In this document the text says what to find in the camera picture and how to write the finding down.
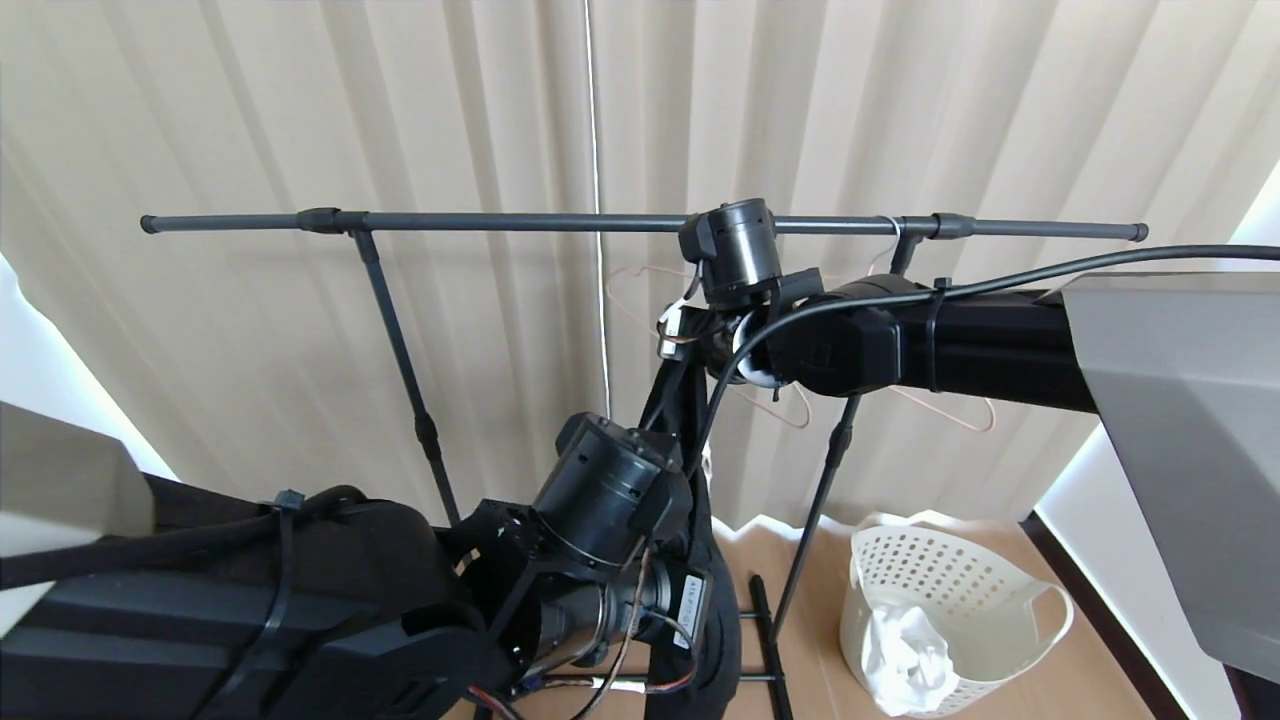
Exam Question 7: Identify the beige curtain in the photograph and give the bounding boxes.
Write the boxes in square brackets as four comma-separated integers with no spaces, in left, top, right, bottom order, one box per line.
[0,0,1280,531]

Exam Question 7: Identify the white garment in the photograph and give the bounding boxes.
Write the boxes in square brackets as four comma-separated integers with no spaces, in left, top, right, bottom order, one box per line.
[865,603,961,717]

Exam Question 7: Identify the black shorts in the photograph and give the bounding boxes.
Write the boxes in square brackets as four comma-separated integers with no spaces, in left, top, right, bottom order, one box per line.
[640,350,743,720]

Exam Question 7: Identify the pink clothes hanger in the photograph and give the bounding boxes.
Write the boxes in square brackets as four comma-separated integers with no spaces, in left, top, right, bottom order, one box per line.
[870,215,996,433]
[605,265,811,431]

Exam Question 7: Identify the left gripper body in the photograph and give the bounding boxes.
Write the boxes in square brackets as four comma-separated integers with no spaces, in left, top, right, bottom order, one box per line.
[540,570,713,666]

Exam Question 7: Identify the white laundry basket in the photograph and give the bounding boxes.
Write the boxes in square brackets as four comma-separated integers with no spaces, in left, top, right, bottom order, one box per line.
[840,512,1076,719]

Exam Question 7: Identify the black clothes rack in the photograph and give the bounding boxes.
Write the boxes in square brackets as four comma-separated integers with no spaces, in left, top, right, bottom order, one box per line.
[140,207,1149,720]

